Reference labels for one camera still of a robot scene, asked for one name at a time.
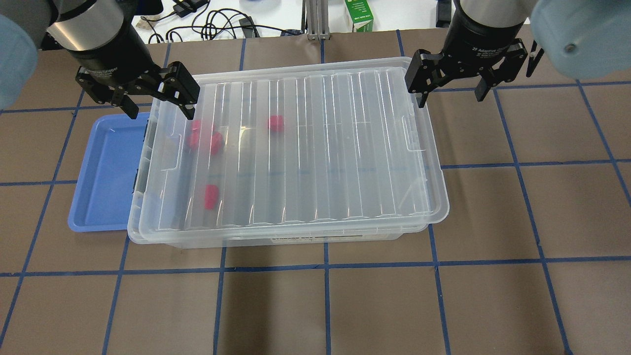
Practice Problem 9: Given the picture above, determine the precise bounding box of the green white carton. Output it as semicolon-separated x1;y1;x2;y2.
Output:
343;0;375;33

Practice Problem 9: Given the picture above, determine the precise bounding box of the black cable bundle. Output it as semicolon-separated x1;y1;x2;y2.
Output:
140;0;301;44

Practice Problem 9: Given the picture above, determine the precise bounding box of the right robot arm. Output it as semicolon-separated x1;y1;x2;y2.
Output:
404;0;631;107

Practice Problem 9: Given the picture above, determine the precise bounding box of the clear plastic box lid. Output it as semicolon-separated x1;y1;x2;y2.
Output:
139;57;450;241

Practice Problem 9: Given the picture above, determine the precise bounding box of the clear plastic storage box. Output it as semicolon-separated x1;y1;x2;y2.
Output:
127;57;450;249

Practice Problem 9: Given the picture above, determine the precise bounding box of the red block left cluster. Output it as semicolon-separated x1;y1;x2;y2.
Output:
187;131;202;151

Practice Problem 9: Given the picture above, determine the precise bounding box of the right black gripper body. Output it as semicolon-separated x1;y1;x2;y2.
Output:
441;0;526;77

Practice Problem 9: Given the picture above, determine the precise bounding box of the aluminium frame post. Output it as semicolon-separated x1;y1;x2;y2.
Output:
302;0;330;41

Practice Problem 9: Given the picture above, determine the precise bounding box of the blue plastic tray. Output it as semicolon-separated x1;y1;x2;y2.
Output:
68;112;149;232

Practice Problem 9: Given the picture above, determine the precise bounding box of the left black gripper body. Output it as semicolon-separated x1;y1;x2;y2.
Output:
59;14;161;103

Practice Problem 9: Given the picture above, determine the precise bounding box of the red block upper cluster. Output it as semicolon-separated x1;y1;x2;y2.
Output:
191;120;216;134

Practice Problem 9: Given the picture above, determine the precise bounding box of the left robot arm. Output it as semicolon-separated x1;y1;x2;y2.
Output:
0;0;200;120

